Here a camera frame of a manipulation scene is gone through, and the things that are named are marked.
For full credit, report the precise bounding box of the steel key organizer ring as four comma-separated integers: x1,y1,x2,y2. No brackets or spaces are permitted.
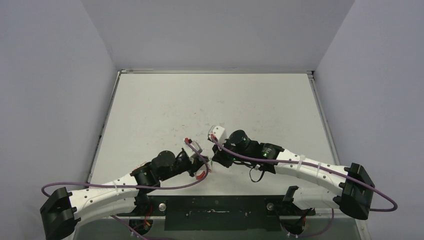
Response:
194,158,213,181

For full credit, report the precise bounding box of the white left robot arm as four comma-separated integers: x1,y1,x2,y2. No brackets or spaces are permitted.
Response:
40,150,207,240

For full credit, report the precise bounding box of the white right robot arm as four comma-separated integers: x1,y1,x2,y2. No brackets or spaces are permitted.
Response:
208,127,375,220

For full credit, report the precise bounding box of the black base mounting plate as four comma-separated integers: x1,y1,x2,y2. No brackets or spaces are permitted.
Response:
121,195,316,231

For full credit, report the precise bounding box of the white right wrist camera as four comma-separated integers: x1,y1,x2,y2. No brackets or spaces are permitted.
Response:
207,125,227,145

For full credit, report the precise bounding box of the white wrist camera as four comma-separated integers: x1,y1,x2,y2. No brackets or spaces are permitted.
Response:
182,137,203,159
207,125,227,145

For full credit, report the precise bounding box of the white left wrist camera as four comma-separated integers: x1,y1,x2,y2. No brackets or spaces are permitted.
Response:
182,137,203,159

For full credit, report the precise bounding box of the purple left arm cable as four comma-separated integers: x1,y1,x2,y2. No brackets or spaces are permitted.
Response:
41,139,210,200

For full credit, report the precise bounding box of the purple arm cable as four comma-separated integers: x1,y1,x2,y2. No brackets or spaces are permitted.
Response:
210,135,399,213
41,139,210,200

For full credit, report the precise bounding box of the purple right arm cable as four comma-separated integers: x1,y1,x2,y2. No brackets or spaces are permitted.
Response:
210,135,399,213

